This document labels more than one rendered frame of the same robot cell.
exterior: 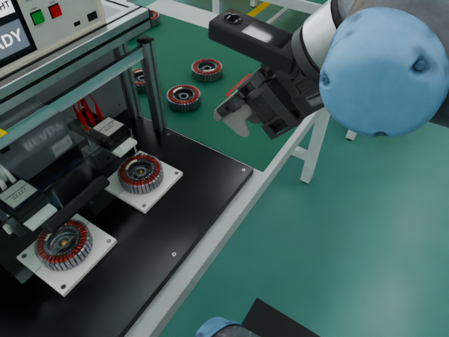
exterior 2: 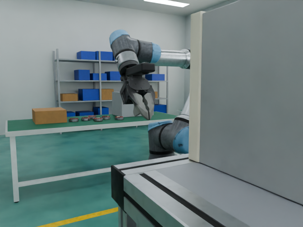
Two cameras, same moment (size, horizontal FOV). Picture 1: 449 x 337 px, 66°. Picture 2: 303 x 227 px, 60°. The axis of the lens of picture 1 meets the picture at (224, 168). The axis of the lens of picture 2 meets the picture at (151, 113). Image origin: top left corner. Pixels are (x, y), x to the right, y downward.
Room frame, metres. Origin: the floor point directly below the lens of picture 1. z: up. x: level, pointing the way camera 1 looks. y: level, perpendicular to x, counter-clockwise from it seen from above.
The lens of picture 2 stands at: (1.10, 0.39, 1.23)
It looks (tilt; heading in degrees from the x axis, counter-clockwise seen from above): 7 degrees down; 209
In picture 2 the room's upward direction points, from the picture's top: straight up
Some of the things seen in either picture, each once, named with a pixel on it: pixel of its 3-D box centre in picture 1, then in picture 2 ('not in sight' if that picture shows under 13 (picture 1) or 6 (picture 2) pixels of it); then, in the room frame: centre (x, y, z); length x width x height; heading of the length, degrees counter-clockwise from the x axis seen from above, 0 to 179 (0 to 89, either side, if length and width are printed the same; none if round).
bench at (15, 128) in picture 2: not in sight; (101, 146); (-1.58, -1.85, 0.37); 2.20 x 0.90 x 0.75; 148
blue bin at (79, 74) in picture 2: not in sight; (81, 75); (-3.89, -4.35, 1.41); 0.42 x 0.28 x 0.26; 59
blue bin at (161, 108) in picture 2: not in sight; (156, 109); (-5.72, -3.19, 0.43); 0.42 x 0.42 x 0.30; 57
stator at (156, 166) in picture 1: (140, 173); not in sight; (0.59, 0.21, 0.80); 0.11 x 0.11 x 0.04
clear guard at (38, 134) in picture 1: (17, 167); not in sight; (0.39, 0.35, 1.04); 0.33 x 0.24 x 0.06; 58
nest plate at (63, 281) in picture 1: (67, 249); not in sight; (0.38, 0.34, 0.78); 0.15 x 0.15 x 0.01; 58
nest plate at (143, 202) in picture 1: (142, 179); not in sight; (0.59, 0.21, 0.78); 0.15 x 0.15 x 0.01; 58
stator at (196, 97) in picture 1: (184, 97); not in sight; (0.95, 0.14, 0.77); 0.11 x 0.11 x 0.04
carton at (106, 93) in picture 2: not in sight; (104, 94); (-4.39, -4.05, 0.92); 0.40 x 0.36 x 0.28; 58
